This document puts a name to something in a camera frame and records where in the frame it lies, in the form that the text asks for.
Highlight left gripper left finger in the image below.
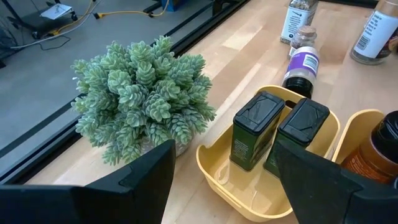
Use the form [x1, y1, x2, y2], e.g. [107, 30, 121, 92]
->
[0, 139, 177, 224]

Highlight large yellow plastic bin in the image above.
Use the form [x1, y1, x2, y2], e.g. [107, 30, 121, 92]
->
[330, 108, 386, 165]

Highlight purple label spice bottle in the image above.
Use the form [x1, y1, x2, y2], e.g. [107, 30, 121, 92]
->
[281, 45, 321, 100]

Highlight small cork-stoppered glass jar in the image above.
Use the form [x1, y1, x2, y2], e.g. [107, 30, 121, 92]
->
[287, 25, 318, 59]

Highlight yellow floor cable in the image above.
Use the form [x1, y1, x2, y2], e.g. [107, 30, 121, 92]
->
[48, 0, 170, 35]

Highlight white lid spice bottle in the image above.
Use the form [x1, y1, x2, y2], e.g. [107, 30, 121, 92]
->
[279, 0, 320, 44]

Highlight small yellow plastic bin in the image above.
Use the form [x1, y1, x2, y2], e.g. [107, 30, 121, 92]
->
[195, 85, 341, 223]

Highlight artificial green succulent plant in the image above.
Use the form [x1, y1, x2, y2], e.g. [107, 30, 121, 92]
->
[70, 35, 217, 167]

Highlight blue crate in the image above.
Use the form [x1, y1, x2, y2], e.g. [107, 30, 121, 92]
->
[160, 0, 187, 12]

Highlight black rolling stand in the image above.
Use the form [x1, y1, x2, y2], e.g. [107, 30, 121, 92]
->
[0, 0, 78, 40]

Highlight white paper sheet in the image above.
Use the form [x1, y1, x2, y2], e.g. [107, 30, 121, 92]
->
[40, 2, 74, 21]

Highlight dark green spice tin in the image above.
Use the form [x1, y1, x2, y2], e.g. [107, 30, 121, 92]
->
[229, 90, 286, 172]
[262, 97, 331, 179]

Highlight orange spice bottle black lid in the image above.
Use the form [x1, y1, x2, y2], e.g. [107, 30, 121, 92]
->
[340, 110, 398, 185]

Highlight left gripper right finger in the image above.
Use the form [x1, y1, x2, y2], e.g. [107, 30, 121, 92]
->
[274, 139, 398, 224]

